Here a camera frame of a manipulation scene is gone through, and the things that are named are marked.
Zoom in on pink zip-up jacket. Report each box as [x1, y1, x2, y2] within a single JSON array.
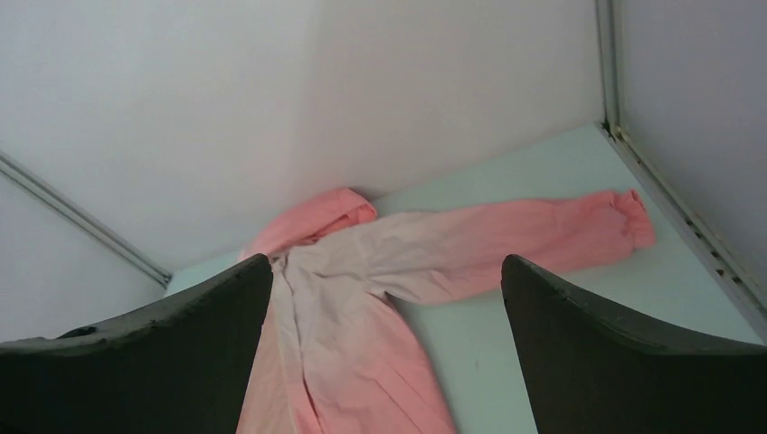
[[237, 188, 656, 433]]

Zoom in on aluminium frame rail left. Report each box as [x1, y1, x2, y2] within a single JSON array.
[[1, 151, 173, 288]]

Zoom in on aluminium frame rail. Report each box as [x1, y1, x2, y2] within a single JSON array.
[[1, 151, 173, 288], [595, 1, 766, 339]]

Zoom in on aluminium frame rail right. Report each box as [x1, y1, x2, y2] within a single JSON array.
[[595, 1, 766, 339]]

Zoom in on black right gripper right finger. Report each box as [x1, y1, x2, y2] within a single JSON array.
[[501, 255, 766, 433]]

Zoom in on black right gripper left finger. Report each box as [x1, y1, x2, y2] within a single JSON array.
[[1, 254, 273, 433]]

